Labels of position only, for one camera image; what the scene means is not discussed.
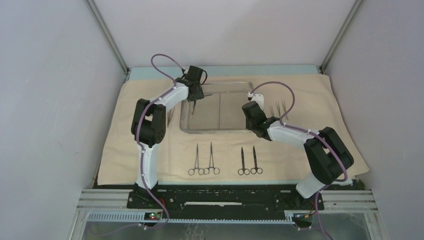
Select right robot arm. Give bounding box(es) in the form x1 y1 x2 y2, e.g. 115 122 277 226
242 92 354 209

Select beige cloth wrap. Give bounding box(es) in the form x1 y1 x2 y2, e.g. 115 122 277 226
97 74 369 185

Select metal hemostat clamp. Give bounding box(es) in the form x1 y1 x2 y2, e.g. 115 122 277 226
203 142 221 175
188 144 205 176

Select aluminium frame rail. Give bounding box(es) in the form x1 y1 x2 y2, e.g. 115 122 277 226
78 188 380 226

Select metal surgical instrument tray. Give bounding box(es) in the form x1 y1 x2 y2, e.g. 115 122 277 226
179 81 253 134

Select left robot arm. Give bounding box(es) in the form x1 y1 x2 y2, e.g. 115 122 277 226
130 65 208 208

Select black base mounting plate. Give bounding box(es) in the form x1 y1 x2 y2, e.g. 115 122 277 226
126 184 324 211

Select metal surgical scissors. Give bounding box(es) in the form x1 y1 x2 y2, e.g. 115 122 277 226
250 146 263 175

